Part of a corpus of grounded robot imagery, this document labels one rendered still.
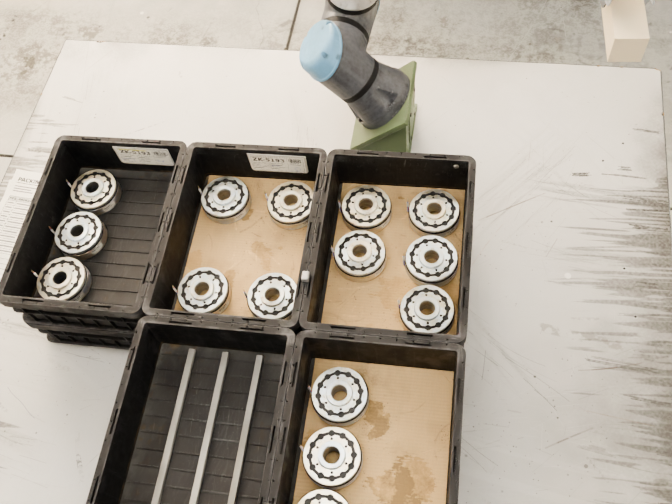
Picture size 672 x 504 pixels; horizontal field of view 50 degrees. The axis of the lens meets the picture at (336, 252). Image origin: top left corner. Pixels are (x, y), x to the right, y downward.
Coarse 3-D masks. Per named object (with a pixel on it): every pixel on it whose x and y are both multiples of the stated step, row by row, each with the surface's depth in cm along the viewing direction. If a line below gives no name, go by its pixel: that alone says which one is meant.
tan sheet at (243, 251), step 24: (264, 216) 153; (192, 240) 152; (216, 240) 151; (240, 240) 150; (264, 240) 150; (288, 240) 149; (192, 264) 149; (216, 264) 148; (240, 264) 148; (264, 264) 147; (288, 264) 146; (240, 288) 145; (240, 312) 142
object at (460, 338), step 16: (432, 160) 143; (448, 160) 143; (464, 160) 142; (320, 208) 140; (320, 224) 140; (320, 240) 137; (464, 240) 134; (464, 256) 132; (464, 272) 131; (304, 288) 132; (464, 288) 131; (304, 304) 131; (464, 304) 129; (304, 320) 129; (464, 320) 126; (384, 336) 126; (400, 336) 126; (416, 336) 126; (432, 336) 125; (448, 336) 125; (464, 336) 125
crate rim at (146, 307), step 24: (192, 144) 151; (216, 144) 151; (240, 144) 150; (168, 216) 143; (312, 216) 140; (168, 240) 141; (312, 240) 137; (144, 312) 133; (168, 312) 133; (192, 312) 132
